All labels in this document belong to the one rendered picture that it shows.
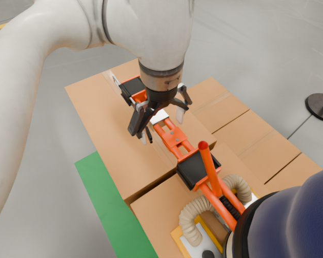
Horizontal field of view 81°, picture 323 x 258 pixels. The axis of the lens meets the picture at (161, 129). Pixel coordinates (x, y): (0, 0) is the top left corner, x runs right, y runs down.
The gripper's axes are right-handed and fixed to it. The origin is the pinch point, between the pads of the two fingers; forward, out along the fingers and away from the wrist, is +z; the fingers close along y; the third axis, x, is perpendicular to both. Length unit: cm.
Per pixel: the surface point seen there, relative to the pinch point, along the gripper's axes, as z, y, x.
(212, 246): 10.6, -5.7, -33.3
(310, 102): 105, 189, -3
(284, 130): 108, 138, -10
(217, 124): 53, 52, 12
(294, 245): -26.8, -6.3, -33.6
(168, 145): -1.3, -1.8, -6.6
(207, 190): -0.9, -0.9, -22.1
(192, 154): -2.0, 1.8, -12.7
